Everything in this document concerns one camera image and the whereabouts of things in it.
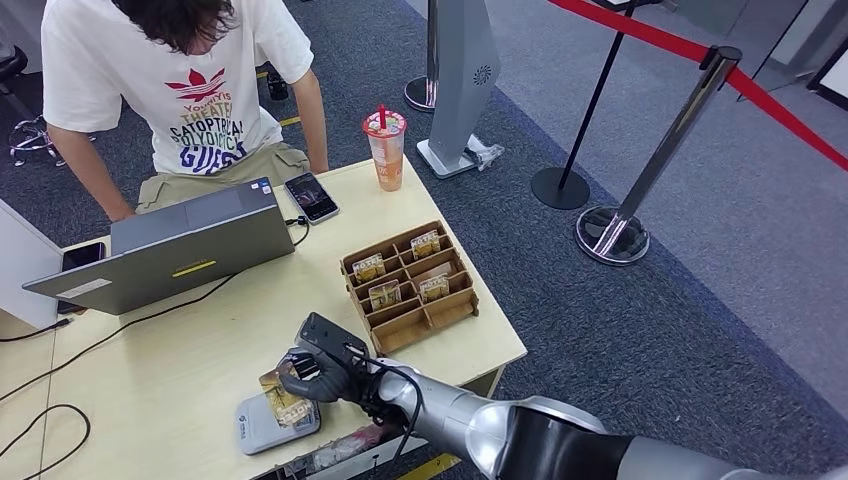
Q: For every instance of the chrome stanchion behind kiosk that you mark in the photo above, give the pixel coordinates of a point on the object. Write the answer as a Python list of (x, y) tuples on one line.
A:
[(418, 93)]

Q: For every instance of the black stanchion post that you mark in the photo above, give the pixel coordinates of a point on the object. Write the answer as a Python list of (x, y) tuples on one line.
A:
[(560, 187)]

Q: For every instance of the white bar under desk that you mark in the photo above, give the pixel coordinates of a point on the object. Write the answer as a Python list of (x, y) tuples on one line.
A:
[(351, 467)]

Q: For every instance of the brown cardboard card organizer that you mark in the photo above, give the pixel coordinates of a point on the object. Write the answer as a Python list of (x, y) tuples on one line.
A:
[(404, 334)]

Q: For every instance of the chrome stanchion post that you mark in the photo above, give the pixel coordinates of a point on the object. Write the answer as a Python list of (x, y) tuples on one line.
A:
[(662, 152)]

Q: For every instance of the person's right forearm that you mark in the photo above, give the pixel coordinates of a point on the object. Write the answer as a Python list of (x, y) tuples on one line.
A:
[(89, 169)]

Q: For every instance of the black wheeled stand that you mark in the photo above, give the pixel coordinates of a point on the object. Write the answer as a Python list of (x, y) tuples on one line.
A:
[(277, 86)]

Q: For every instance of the black smartphone lit screen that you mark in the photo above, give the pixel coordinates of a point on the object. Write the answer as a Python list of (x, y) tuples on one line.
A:
[(311, 197)]

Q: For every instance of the white cabinet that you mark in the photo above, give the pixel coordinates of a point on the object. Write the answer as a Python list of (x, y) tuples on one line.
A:
[(23, 265)]

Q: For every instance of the red barrier belt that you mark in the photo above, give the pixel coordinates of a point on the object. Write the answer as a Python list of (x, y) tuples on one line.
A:
[(662, 36)]

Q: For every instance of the grey laptop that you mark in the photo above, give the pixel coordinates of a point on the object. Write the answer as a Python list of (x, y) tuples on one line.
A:
[(199, 252)]

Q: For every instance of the grey card reader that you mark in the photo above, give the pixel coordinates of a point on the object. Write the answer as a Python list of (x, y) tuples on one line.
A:
[(258, 430)]

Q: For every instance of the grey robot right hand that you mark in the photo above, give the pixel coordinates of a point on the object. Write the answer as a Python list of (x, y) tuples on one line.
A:
[(328, 384)]

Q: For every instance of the clear plastic bag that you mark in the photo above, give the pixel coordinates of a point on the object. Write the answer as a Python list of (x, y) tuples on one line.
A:
[(487, 154)]

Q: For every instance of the grey kiosk stand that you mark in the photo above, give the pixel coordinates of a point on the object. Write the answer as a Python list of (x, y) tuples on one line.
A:
[(464, 66)]

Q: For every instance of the red straw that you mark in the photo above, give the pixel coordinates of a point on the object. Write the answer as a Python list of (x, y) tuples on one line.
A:
[(381, 116)]

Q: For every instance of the person's left forearm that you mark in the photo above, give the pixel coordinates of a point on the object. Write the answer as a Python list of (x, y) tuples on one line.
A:
[(314, 126)]

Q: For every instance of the orange bubble tea cup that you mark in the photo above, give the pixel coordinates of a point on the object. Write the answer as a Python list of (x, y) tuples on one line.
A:
[(387, 159)]

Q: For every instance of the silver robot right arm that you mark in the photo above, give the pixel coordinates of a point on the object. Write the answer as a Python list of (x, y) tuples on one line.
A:
[(450, 414)]

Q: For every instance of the person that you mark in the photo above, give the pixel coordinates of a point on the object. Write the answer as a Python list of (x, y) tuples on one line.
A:
[(132, 66)]

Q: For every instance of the black phone dark screen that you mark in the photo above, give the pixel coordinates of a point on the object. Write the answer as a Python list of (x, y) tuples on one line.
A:
[(83, 255)]

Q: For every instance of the office chair chrome base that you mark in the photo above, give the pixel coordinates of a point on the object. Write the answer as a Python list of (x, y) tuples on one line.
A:
[(33, 139)]

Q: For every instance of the black framed board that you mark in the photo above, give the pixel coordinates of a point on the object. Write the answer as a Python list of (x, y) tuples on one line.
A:
[(838, 79)]

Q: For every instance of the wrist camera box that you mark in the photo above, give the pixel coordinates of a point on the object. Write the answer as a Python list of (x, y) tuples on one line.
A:
[(331, 334)]

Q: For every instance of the gold ID card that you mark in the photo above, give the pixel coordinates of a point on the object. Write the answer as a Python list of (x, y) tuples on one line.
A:
[(285, 404)]

